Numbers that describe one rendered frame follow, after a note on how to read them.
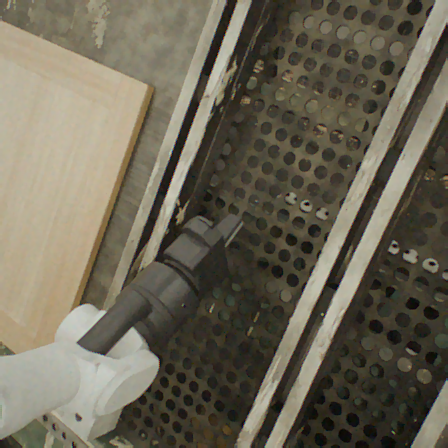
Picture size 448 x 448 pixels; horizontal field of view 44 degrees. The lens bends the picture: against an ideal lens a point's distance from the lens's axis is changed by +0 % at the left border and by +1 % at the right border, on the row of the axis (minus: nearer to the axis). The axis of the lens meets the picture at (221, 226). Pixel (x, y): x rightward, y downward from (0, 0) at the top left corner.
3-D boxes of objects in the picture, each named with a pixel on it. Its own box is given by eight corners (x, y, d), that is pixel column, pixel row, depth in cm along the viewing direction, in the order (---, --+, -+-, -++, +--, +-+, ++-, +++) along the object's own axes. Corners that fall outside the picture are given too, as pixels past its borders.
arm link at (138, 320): (181, 341, 74) (121, 409, 69) (123, 295, 78) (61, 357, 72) (178, 302, 65) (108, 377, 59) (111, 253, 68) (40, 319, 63)
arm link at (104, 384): (146, 396, 70) (77, 434, 58) (95, 353, 73) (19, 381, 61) (169, 354, 69) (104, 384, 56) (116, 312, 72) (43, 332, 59)
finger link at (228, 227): (246, 223, 79) (219, 252, 77) (228, 214, 81) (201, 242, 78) (245, 216, 78) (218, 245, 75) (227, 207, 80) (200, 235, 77)
